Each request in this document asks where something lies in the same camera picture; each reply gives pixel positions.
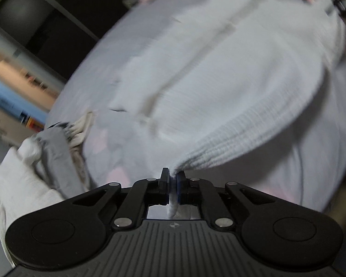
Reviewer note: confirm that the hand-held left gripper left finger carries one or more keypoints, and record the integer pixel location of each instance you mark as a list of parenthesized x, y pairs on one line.
[(165, 187)]

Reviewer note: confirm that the black wardrobe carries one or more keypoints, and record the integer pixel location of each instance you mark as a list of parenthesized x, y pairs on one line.
[(60, 5)]

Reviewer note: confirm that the cream garment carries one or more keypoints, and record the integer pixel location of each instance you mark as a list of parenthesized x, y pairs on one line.
[(82, 127)]

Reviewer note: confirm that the white crinkle cotton top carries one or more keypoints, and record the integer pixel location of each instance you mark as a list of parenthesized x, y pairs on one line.
[(219, 78)]

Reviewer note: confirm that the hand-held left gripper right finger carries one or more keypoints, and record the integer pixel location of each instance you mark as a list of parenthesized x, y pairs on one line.
[(181, 192)]

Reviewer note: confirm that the white crinkle cotton garment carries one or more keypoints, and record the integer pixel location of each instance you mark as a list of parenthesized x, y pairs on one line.
[(17, 179)]

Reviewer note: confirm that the grey garment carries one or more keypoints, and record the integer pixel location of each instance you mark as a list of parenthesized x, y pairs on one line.
[(57, 155)]

